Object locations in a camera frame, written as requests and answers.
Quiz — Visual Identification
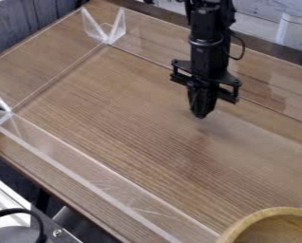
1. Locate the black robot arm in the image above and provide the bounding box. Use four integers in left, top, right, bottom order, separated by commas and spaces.
170, 0, 245, 119

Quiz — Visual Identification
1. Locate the white container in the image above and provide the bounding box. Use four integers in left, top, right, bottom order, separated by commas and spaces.
276, 13, 302, 50

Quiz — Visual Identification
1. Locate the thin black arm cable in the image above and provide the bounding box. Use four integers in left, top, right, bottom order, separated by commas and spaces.
228, 31, 248, 61

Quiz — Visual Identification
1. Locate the brown wooden bowl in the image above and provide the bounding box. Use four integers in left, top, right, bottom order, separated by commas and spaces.
216, 207, 302, 243

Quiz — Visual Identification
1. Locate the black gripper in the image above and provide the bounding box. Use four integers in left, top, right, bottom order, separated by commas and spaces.
170, 59, 242, 119

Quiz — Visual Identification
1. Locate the clear acrylic table barrier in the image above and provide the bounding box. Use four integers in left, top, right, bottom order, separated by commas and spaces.
0, 2, 302, 243

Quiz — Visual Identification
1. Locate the grey metal bracket with screw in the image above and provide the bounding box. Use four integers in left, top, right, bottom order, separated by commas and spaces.
31, 206, 83, 243

